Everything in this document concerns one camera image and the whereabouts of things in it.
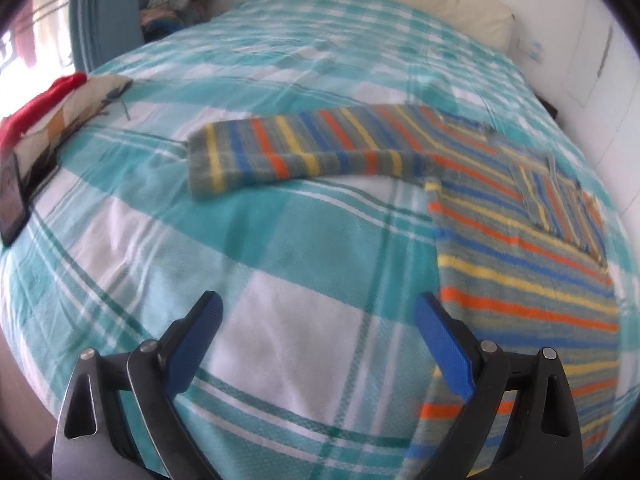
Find teal curtain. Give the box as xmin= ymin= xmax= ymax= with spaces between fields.
xmin=70 ymin=0 xmax=196 ymax=73

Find striped knit sweater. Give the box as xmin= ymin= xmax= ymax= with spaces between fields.
xmin=186 ymin=104 xmax=623 ymax=476

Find wall socket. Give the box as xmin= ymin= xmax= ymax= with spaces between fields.
xmin=517 ymin=37 xmax=546 ymax=64

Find red hanging clothes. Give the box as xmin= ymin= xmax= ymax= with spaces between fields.
xmin=12 ymin=10 xmax=42 ymax=67

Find white wardrobe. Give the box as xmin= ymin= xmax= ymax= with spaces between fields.
xmin=560 ymin=0 xmax=640 ymax=221

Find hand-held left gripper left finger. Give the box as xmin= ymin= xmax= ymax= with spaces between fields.
xmin=51 ymin=290 xmax=224 ymax=480

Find teal plaid bed sheet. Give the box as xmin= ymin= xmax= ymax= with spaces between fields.
xmin=0 ymin=0 xmax=626 ymax=480

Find patterned folded cloth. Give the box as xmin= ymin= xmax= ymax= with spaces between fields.
xmin=15 ymin=74 xmax=135 ymax=196

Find black smartphone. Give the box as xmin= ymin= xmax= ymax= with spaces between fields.
xmin=0 ymin=152 xmax=29 ymax=247

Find red cloth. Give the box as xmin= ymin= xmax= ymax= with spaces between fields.
xmin=0 ymin=72 xmax=88 ymax=148

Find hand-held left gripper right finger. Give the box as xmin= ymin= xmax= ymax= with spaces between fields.
xmin=414 ymin=292 xmax=585 ymax=480

